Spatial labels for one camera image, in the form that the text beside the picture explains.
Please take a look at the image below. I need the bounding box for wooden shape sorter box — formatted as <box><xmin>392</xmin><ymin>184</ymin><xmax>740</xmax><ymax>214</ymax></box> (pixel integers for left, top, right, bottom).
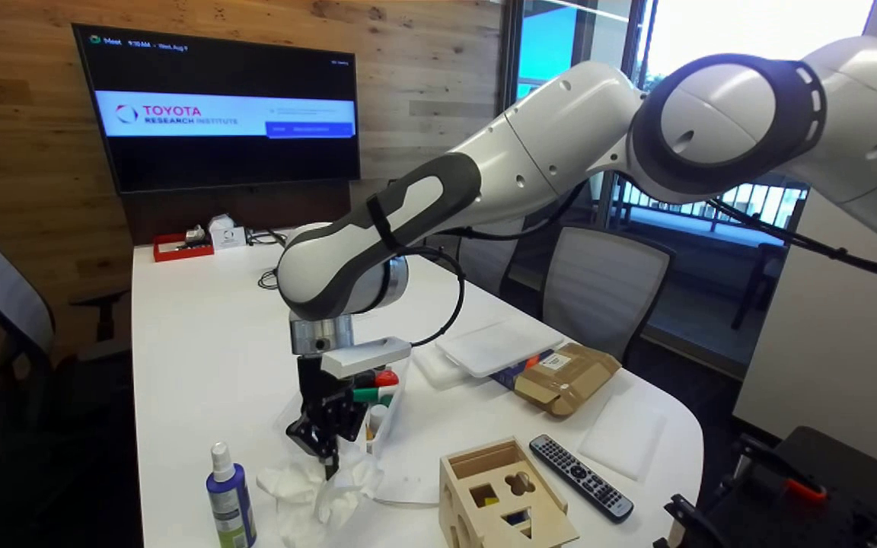
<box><xmin>438</xmin><ymin>437</ymin><xmax>579</xmax><ymax>548</ymax></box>

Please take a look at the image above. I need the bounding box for white tissue box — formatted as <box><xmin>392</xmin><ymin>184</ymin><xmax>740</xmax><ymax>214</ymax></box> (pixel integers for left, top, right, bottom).
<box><xmin>206</xmin><ymin>214</ymin><xmax>245</xmax><ymax>250</ymax></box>

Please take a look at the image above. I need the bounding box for black remote control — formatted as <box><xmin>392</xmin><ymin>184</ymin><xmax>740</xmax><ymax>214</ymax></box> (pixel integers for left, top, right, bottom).
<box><xmin>529</xmin><ymin>436</ymin><xmax>634</xmax><ymax>523</ymax></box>

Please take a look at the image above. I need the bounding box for grey office chair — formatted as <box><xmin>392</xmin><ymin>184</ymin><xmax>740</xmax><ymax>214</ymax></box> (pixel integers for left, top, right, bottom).
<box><xmin>541</xmin><ymin>228</ymin><xmax>674</xmax><ymax>358</ymax></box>
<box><xmin>461</xmin><ymin>219</ymin><xmax>524</xmax><ymax>293</ymax></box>

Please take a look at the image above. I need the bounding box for wrist camera white block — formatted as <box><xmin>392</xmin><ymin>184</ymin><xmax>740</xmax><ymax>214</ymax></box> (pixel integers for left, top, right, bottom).
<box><xmin>323</xmin><ymin>337</ymin><xmax>411</xmax><ymax>381</ymax></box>

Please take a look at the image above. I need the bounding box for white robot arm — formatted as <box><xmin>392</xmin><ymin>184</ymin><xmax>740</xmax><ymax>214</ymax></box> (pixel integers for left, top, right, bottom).
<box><xmin>276</xmin><ymin>38</ymin><xmax>877</xmax><ymax>469</ymax></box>

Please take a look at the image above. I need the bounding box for grey office chair near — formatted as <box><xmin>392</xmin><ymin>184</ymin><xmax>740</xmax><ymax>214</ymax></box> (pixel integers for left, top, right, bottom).
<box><xmin>541</xmin><ymin>228</ymin><xmax>674</xmax><ymax>358</ymax></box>

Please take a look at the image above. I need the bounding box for black clamp orange tip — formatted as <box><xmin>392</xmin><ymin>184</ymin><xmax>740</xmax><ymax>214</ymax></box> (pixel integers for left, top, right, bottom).
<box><xmin>735</xmin><ymin>436</ymin><xmax>827</xmax><ymax>505</ymax></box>

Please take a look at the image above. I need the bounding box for red tray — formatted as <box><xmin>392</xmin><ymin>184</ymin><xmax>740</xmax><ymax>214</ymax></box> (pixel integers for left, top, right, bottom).
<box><xmin>151</xmin><ymin>233</ymin><xmax>212</xmax><ymax>262</ymax></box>

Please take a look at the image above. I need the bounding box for grey office chair middle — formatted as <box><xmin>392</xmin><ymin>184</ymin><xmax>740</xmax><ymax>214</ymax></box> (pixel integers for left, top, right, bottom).
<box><xmin>461</xmin><ymin>219</ymin><xmax>524</xmax><ymax>293</ymax></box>

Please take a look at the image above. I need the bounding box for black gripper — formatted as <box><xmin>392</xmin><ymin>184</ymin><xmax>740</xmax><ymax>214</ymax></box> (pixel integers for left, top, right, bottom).
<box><xmin>287</xmin><ymin>356</ymin><xmax>362</xmax><ymax>480</ymax></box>

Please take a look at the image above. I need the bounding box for white paper towel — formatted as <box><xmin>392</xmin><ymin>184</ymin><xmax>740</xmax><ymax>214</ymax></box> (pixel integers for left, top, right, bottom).
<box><xmin>253</xmin><ymin>455</ymin><xmax>431</xmax><ymax>541</ymax></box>

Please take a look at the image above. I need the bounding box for wall mounted tv screen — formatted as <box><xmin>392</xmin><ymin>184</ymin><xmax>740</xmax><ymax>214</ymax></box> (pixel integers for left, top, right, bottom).
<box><xmin>74</xmin><ymin>25</ymin><xmax>359</xmax><ymax>194</ymax></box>

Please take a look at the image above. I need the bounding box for grey chair left side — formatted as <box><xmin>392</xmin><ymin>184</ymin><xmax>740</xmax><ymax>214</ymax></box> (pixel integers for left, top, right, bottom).
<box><xmin>0</xmin><ymin>228</ymin><xmax>131</xmax><ymax>429</ymax></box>

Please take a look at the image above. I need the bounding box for blue spray bottle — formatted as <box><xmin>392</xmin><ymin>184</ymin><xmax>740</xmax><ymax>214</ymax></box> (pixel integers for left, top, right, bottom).
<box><xmin>205</xmin><ymin>442</ymin><xmax>257</xmax><ymax>548</ymax></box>

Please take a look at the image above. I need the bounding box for brown cardboard box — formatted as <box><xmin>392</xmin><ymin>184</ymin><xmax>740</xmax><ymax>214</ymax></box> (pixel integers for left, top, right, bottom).
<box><xmin>515</xmin><ymin>344</ymin><xmax>620</xmax><ymax>417</ymax></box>

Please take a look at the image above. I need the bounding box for clear bin of blocks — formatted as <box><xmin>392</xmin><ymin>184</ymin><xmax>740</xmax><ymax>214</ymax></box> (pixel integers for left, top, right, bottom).
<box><xmin>350</xmin><ymin>369</ymin><xmax>407</xmax><ymax>455</ymax></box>

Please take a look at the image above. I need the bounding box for flat white sheet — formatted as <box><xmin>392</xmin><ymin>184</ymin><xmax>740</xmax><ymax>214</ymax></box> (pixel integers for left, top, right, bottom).
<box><xmin>579</xmin><ymin>391</ymin><xmax>668</xmax><ymax>478</ymax></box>

